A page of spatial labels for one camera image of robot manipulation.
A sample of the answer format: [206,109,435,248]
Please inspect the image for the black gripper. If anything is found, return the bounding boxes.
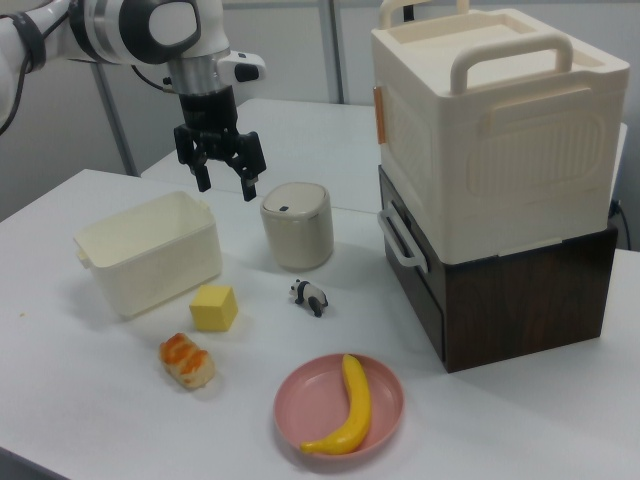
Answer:
[173,85,267,203]

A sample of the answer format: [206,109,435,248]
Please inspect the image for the yellow cube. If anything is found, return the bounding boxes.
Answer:
[188,283,239,333]

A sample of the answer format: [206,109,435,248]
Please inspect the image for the cream open plastic box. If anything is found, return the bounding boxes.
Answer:
[73,190,224,321]

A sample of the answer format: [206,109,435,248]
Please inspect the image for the orange storage box latch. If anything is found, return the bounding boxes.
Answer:
[372,85,387,146]

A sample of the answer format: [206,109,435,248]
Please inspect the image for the large cream storage box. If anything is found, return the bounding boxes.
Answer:
[370,0,631,262]

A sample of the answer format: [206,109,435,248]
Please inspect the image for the cream small lidded bin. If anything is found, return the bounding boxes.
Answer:
[259,181,335,273]

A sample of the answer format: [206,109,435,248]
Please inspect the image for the panda figurine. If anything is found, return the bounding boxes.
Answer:
[287,278,330,318]

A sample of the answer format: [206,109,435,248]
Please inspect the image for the toy bread with orange glaze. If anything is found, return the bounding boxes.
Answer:
[158,333,217,391]

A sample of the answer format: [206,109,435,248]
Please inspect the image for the pink plate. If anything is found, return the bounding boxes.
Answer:
[273,352,405,460]

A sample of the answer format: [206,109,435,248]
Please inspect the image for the yellow toy banana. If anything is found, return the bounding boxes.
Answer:
[299,353,373,442]

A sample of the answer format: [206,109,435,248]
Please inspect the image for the dark wooden drawer cabinet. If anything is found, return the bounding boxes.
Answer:
[377,164,619,375]

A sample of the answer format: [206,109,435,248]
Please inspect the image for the white drawer handle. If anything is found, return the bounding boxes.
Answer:
[377,208,430,274]

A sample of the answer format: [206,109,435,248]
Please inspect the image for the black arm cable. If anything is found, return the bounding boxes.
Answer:
[0,13,49,135]

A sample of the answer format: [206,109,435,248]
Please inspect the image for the black cable behind cabinet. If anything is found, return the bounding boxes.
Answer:
[607,198,632,249]

